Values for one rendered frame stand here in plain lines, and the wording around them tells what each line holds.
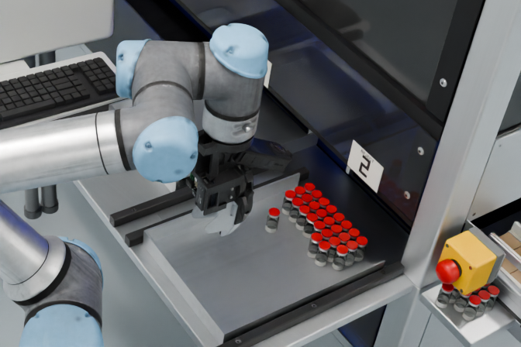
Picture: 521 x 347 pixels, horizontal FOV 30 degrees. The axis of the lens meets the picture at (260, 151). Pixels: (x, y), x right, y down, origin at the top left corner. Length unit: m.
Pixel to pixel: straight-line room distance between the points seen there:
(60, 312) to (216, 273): 0.36
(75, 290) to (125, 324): 1.26
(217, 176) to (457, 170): 0.42
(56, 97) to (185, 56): 0.93
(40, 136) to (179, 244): 0.64
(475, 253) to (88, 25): 1.10
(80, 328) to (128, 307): 1.36
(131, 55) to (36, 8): 1.01
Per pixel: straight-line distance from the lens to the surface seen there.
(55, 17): 2.26
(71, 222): 3.02
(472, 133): 1.53
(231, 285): 1.69
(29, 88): 2.16
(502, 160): 1.65
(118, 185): 1.85
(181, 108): 1.15
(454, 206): 1.63
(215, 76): 1.24
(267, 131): 2.00
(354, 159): 1.77
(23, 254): 1.46
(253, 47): 1.23
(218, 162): 1.34
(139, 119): 1.14
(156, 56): 1.23
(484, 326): 1.75
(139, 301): 2.81
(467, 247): 1.64
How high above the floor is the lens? 2.14
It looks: 40 degrees down
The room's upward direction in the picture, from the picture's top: 10 degrees clockwise
